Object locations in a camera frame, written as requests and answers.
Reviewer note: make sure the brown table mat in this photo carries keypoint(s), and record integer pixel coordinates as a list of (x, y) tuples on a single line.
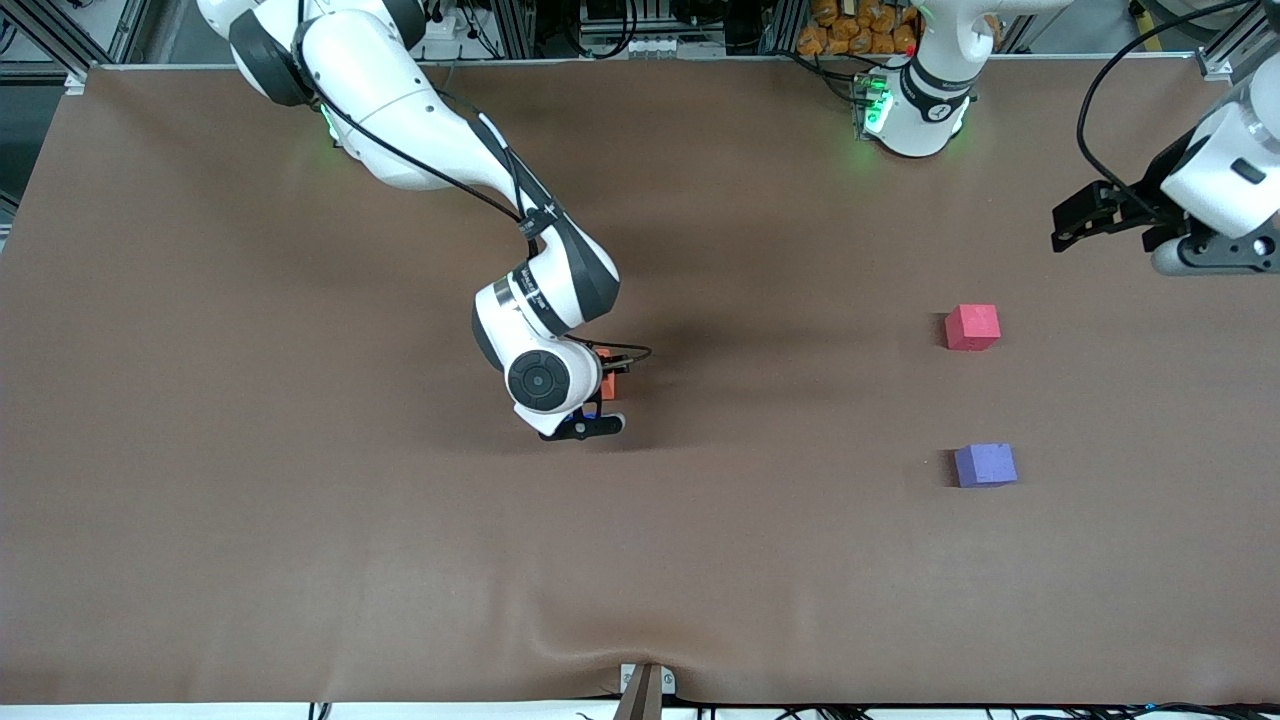
[(640, 560)]

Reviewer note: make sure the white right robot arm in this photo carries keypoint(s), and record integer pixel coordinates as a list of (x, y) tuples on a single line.
[(400, 110)]

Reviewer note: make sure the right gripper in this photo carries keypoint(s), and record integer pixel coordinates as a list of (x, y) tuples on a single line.
[(607, 385)]

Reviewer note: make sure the aluminium frame post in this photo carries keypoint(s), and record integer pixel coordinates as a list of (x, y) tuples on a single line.
[(76, 80), (1215, 65)]

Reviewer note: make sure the purple foam block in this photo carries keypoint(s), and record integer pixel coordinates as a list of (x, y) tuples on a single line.
[(985, 465)]

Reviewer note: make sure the white power strip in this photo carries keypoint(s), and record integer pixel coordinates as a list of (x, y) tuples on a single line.
[(440, 35)]

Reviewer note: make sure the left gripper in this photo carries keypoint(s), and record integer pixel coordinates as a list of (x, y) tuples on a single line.
[(1143, 205)]

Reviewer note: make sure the white terminal strip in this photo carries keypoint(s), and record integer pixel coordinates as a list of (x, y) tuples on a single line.
[(630, 46)]

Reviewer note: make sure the pile of orange packets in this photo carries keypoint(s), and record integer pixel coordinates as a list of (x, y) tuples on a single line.
[(850, 35)]

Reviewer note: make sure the orange foam block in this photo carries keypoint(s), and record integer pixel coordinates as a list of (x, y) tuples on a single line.
[(610, 388)]

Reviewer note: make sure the red foam block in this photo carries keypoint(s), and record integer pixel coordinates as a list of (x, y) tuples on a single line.
[(972, 327)]

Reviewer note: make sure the small metal clamp bracket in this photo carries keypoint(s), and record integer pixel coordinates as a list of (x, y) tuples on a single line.
[(668, 681)]

